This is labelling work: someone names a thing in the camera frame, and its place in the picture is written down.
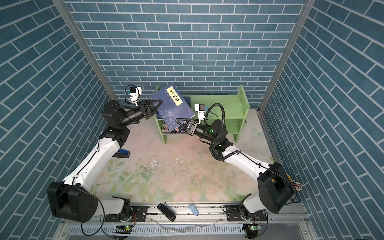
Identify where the small blue book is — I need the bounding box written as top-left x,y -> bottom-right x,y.
149,83 -> 195,131

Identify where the illustrated cartoon cover book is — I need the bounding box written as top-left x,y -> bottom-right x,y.
162,125 -> 186,135

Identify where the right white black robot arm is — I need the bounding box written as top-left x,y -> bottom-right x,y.
176,118 -> 296,219

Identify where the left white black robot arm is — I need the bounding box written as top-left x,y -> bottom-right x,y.
47,100 -> 163,223

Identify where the green wooden shelf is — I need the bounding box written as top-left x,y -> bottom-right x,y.
155,85 -> 250,144

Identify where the black blue stapler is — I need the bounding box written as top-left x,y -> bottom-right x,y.
115,149 -> 130,159

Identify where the light blue eraser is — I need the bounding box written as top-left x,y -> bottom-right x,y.
189,204 -> 200,216

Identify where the yellow pen holder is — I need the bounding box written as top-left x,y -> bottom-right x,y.
287,175 -> 304,192

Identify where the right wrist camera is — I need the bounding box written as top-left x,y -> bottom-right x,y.
194,104 -> 206,124

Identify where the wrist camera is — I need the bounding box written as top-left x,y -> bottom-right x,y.
194,104 -> 206,124
125,85 -> 142,106

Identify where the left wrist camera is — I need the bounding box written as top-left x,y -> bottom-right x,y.
125,85 -> 142,106

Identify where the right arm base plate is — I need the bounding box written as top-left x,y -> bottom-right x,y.
222,205 -> 267,222

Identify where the black remote on rail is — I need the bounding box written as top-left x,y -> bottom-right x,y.
157,203 -> 176,222

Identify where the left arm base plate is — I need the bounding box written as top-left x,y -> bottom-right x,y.
105,206 -> 149,223

